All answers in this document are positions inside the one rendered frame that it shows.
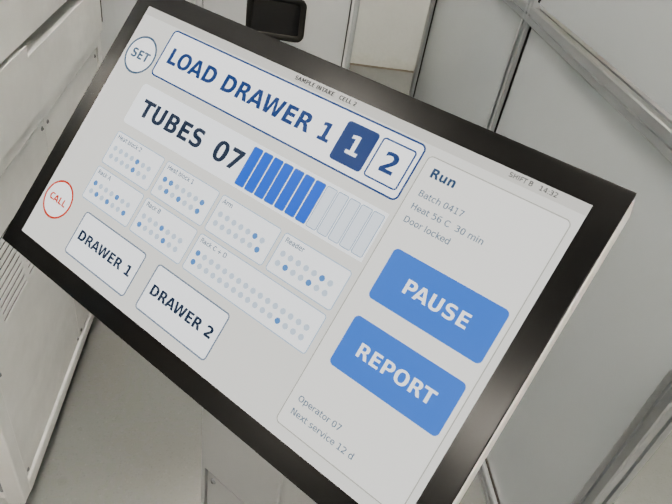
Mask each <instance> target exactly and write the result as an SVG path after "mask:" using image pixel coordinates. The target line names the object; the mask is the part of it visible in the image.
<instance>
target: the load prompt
mask: <svg viewBox="0 0 672 504"><path fill-rule="evenodd" d="M150 74H151V75H152V76H154V77H156V78H158V79H160V80H162V81H164V82H166V83H168V84H170V85H171V86H173V87H175V88H177V89H179V90H181V91H183V92H185V93H187V94H189V95H191V96H192V97H194V98H196V99H198V100H200V101H202V102H204V103H206V104H208V105H210V106H211V107H213V108H215V109H217V110H219V111H221V112H223V113H225V114H227V115H229V116H231V117H232V118H234V119H236V120H238V121H240V122H242V123H244V124H246V125H248V126H250V127H252V128H253V129H255V130H257V131H259V132H261V133H263V134H265V135H267V136H269V137H271V138H272V139H274V140H276V141H278V142H280V143H282V144H284V145H286V146H288V147H290V148H292V149H293V150H295V151H297V152H299V153H301V154H303V155H305V156H307V157H309V158H311V159H313V160H314V161H316V162H318V163H320V164H322V165H324V166H326V167H328V168H330V169H332V170H333V171H335V172H337V173H339V174H341V175H343V176H345V177H347V178H349V179H351V180H353V181H354V182H356V183H358V184H360V185H362V186H364V187H366V188H368V189H370V190H372V191H374V192H375V193H377V194H379V195H381V196H383V197H385V198H387V199H389V200H391V201H393V202H394V203H396V202H397V200H398V199H399V197H400V195H401V194H402V192H403V190H404V188H405V187H406V185H407V183H408V182H409V180H410V178H411V176H412V175H413V173H414V171H415V170H416V168H417V166H418V165H419V163H420V161H421V159H422V158H423V156H424V154H425V153H426V151H427V149H428V147H429V146H428V145H426V144H424V143H422V142H420V141H418V140H415V139H413V138H411V137H409V136H407V135H405V134H402V133H400V132H398V131H396V130H394V129H392V128H389V127H387V126H385V125H383V124H381V123H379V122H376V121H374V120H372V119H370V118H368V117H366V116H363V115H361V114H359V113H357V112H355V111H353V110H350V109H348V108H346V107H344V106H342V105H340V104H337V103H335V102H333V101H331V100H329V99H327V98H324V97H322V96H320V95H318V94H316V93H314V92H311V91H309V90H307V89H305V88H303V87H301V86H298V85H296V84H294V83H292V82H290V81H288V80H285V79H283V78H281V77H279V76H277V75H275V74H272V73H270V72H268V71H266V70H264V69H262V68H259V67H257V66H255V65H253V64H251V63H249V62H247V61H244V60H242V59H240V58H238V57H236V56H234V55H231V54H229V53H227V52H225V51H223V50H221V49H218V48H216V47H214V46H212V45H210V44H208V43H205V42H203V41H201V40H199V39H197V38H195V37H192V36H190V35H188V34H186V33H184V32H182V31H179V30H177V29H175V30H174V32H173V33H172V35H171V37H170V39H169V40H168V42H167V44H166V46H165V47H164V49H163V51H162V53H161V54H160V56H159V58H158V60H157V61H156V63H155V65H154V67H153V68H152V70H151V72H150Z"/></svg>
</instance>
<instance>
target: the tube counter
mask: <svg viewBox="0 0 672 504"><path fill-rule="evenodd" d="M201 168H203V169H205V170H206V171H208V172H210V173H211V174H213V175H215V176H217V177H218V178H220V179H222V180H223V181H225V182H227V183H228V184H230V185H232V186H233V187H235V188H237V189H238V190H240V191H242V192H243V193H245V194H247V195H249V196H250V197H252V198H254V199H255V200H257V201H259V202H260V203H262V204H264V205H265V206H267V207H269V208H270V209H272V210H274V211H275V212H277V213H279V214H281V215H282V216H284V217H286V218H287V219H289V220H291V221H292V222H294V223H296V224H297V225H299V226H301V227H302V228H304V229H306V230H307V231H309V232H311V233H313V234H314V235H316V236H318V237H319V238H321V239H323V240H324V241H326V242H328V243H329V244H331V245H333V246H334V247H336V248H338V249H339V250H341V251H343V252H345V253H346V254H348V255H350V256H351V257H353V258H355V259H356V260H358V261H360V262H362V260H363V258H364V257H365V255H366V253H367V252H368V250H369V248H370V247H371V245H372V243H373V241H374V240H375V238H376V236H377V235H378V233H379V231H380V229H381V228H382V226H383V224H384V223H385V221H386V219H387V217H388V216H389V214H388V213H386V212H384V211H383V210H381V209H379V208H377V207H375V206H373V205H371V204H369V203H368V202H366V201H364V200H362V199H360V198H358V197H356V196H355V195H353V194H351V193H349V192H347V191H345V190H343V189H342V188H340V187H338V186H336V185H334V184H332V183H330V182H329V181H327V180H325V179H323V178H321V177H319V176H317V175H316V174H314V173H312V172H310V171H308V170H306V169H304V168H302V167H301V166H299V165H297V164H295V163H293V162H291V161H289V160H288V159H286V158H284V157H282V156H280V155H278V154H276V153H275V152H273V151H271V150H269V149H267V148H265V147H263V146H262V145H260V144H258V143H256V142H254V141H252V140H250V139H248V138H247V137H245V136H243V135H241V134H239V133H237V132H235V131H234V130H232V129H230V128H228V127H226V126H224V128H223V130H222V132H221V133H220V135H219V137H218V139H217V140H216V142H215V144H214V146H213V147H212V149H211V151H210V153H209V154H208V156H207V158H206V159H205V161H204V163H203V165H202V166H201Z"/></svg>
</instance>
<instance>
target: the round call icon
mask: <svg viewBox="0 0 672 504"><path fill-rule="evenodd" d="M80 192H81V189H80V188H78V187H77V186H75V185H74V184H73V183H71V182H70V181H68V180H67V179H65V178H64V177H63V176H61V175H60V174H58V173H57V172H56V173H55V175H54V177H53V178H52V180H51V182H50V184H49V185H48V187H47V189H46V191H45V192H44V194H43V196H42V198H41V200H40V201H39V203H38V205H37V207H36V208H35V209H36V210H38V211H39V212H40V213H42V214H43V215H44V216H46V217H47V218H48V219H49V220H51V221H52V222H53V223H55V224H56V225H57V226H59V227H61V225H62V223H63V221H64V220H65V218H66V216H67V214H68V213H69V211H70V209H71V207H72V206H73V204H74V202H75V200H76V199H77V197H78V195H79V193H80Z"/></svg>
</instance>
